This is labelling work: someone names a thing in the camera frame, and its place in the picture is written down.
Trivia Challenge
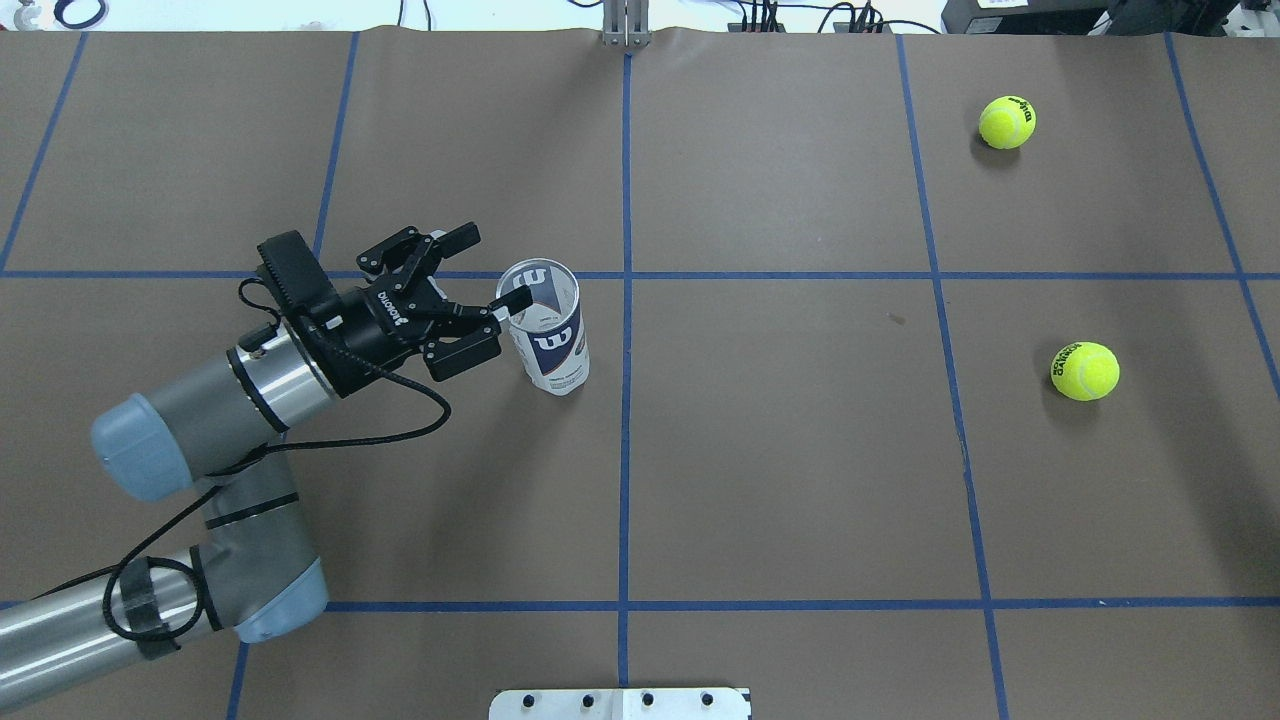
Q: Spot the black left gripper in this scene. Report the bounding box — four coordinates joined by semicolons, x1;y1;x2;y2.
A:
300;222;532;398

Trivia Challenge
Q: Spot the yellow tennis ball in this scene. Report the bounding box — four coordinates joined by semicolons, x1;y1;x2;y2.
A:
978;95;1038;150
1048;341;1121;402

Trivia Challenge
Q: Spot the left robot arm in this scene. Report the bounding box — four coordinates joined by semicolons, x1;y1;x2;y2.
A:
3;223;532;712

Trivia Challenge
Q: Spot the blue tape roll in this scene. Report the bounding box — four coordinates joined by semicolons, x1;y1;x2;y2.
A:
52;0;110;31

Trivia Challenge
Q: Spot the brown paper table cover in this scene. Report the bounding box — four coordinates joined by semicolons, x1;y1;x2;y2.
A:
3;27;1277;719

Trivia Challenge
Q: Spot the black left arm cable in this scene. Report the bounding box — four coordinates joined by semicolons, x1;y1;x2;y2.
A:
29;278;453;643

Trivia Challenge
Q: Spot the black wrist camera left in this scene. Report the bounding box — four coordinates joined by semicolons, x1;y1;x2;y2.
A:
257;231;340;325

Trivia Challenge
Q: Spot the aluminium frame post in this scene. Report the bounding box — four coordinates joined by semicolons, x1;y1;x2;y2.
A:
600;0;652;50

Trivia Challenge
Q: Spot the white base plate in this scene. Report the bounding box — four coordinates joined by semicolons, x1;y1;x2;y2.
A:
488;687;753;719

